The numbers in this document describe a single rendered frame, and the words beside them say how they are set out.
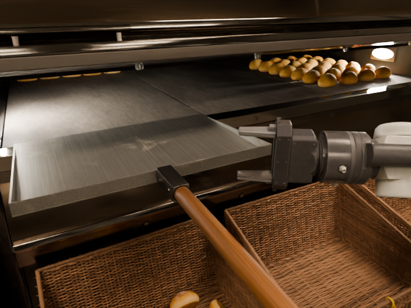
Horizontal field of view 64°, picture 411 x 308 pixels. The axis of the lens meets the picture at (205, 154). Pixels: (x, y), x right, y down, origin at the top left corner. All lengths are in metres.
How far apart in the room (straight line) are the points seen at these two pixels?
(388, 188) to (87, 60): 0.59
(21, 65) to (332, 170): 0.58
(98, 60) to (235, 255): 0.48
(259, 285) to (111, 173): 0.43
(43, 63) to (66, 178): 0.23
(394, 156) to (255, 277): 0.27
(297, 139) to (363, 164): 0.11
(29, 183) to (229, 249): 0.45
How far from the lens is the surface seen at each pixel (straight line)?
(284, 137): 0.53
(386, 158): 0.54
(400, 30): 1.31
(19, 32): 0.76
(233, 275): 1.13
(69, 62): 0.72
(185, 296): 1.15
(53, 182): 0.73
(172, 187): 0.59
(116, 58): 0.73
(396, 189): 0.59
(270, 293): 0.41
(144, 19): 0.88
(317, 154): 0.55
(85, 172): 0.75
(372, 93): 1.53
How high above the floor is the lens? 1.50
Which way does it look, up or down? 24 degrees down
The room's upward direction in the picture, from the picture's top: straight up
